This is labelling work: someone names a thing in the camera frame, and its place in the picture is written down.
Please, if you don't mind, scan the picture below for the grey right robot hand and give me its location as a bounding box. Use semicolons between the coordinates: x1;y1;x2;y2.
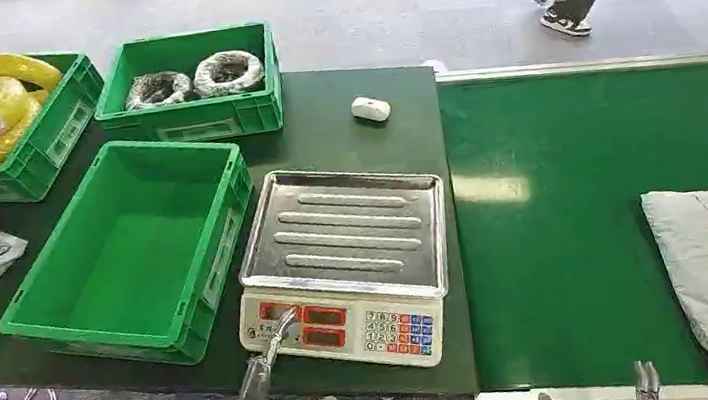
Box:
531;359;664;400

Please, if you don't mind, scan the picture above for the green conveyor belt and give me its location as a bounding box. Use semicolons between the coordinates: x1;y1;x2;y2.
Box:
437;54;708;400

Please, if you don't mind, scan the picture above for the empty green plastic crate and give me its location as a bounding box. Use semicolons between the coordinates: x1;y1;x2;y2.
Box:
0;126;274;388

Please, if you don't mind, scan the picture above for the electronic scale with steel pan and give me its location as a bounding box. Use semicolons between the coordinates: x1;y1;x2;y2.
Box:
220;151;465;391

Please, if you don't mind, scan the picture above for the green crate with grey coils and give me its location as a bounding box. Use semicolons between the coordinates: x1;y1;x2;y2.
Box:
85;20;288;155

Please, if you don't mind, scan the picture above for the small white oval device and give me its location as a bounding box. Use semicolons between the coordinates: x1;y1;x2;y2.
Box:
349;92;393;126

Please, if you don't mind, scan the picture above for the green crate with yellow coils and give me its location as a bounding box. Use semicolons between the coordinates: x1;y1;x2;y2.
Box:
0;46;119;207

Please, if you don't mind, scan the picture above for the grey wrapped cable coil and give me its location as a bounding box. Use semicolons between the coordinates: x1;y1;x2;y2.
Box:
191;46;267;100
122;68;196;112

